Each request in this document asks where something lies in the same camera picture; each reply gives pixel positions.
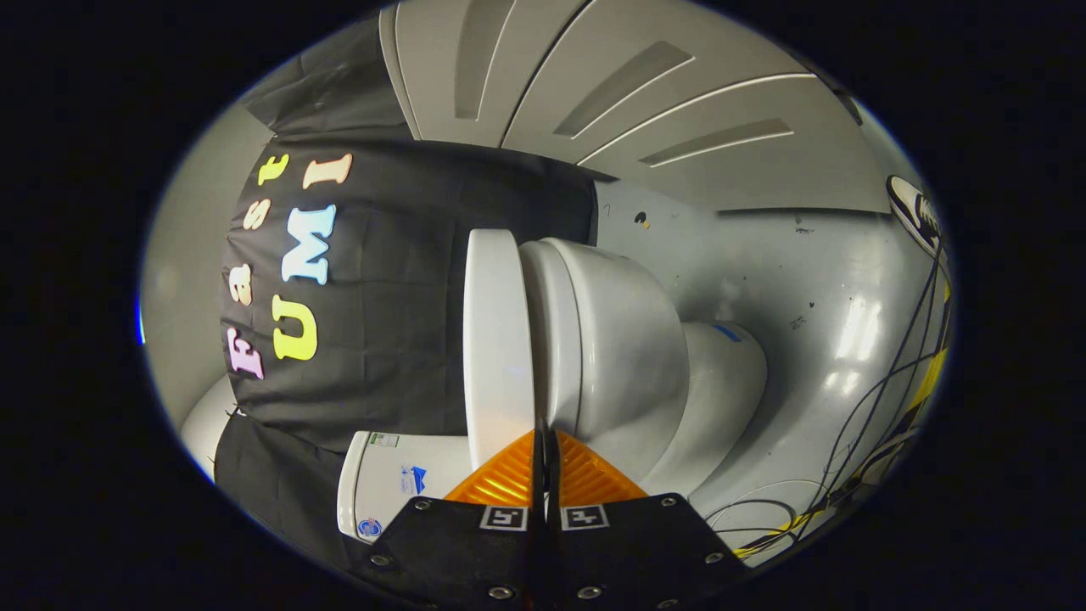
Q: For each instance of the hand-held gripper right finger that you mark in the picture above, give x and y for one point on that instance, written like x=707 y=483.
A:
x=628 y=560

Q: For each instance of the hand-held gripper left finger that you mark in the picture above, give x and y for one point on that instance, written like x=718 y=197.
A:
x=475 y=560

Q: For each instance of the white toilet lid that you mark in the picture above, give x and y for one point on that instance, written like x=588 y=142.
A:
x=496 y=339

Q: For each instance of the white toilet tank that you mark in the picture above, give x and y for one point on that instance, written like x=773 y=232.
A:
x=382 y=484

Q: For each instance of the white toilet bowl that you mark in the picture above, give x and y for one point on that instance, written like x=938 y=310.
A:
x=619 y=339

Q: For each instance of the black backdrop cloth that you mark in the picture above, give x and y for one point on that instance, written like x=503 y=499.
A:
x=382 y=339

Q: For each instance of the black and white sneaker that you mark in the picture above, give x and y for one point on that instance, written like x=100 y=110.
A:
x=916 y=212

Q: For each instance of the white cabinet with gray panels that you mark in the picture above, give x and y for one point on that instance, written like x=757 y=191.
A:
x=594 y=85

